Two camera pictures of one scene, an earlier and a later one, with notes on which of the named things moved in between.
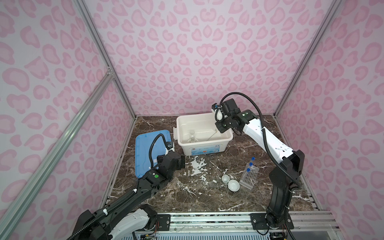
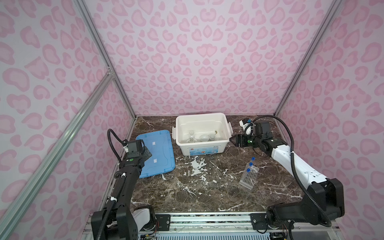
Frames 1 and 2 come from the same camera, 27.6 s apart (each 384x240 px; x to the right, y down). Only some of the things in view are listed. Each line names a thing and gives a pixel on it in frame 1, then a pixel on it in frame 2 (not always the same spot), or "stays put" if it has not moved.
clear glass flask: (192, 139) stays put
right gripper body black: (223, 125) → (252, 140)
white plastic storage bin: (197, 135) stays put
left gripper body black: (181, 163) → (145, 154)
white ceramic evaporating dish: (233, 185) → (204, 138)
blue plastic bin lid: (142, 147) stays put
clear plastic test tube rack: (249, 177) stays put
